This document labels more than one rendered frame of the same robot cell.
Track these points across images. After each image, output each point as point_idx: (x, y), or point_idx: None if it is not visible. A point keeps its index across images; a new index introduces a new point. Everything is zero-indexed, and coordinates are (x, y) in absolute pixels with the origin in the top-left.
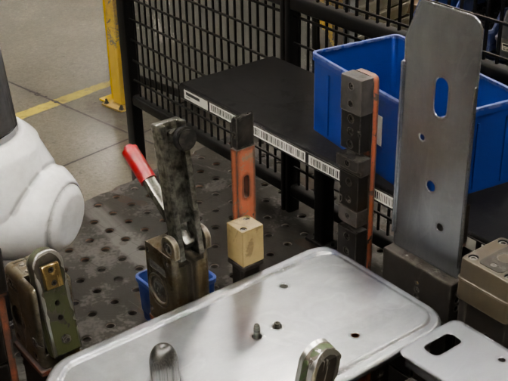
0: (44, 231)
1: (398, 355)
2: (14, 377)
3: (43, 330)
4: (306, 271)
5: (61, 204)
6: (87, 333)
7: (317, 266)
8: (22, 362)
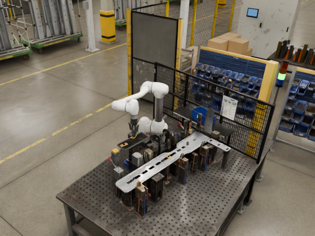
0: None
1: (206, 141)
2: None
3: (174, 140)
4: (196, 134)
5: (167, 127)
6: None
7: (197, 133)
8: None
